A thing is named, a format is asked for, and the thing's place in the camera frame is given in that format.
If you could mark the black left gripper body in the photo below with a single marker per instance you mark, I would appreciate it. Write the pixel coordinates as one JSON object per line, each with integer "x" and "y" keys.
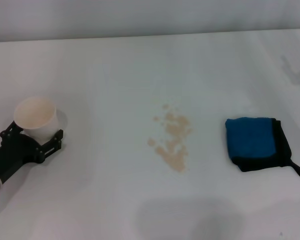
{"x": 15, "y": 155}

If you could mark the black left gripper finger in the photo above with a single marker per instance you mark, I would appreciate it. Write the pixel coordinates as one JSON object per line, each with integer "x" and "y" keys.
{"x": 8, "y": 131}
{"x": 52, "y": 142}

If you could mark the white paper cup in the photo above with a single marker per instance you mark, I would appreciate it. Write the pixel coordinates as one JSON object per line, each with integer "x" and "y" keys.
{"x": 35, "y": 116}

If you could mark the blue rag with black trim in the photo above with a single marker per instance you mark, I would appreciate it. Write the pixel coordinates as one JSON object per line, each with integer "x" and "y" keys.
{"x": 250, "y": 137}

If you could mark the brown water stain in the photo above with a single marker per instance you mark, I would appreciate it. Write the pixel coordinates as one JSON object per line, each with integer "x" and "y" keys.
{"x": 176, "y": 130}

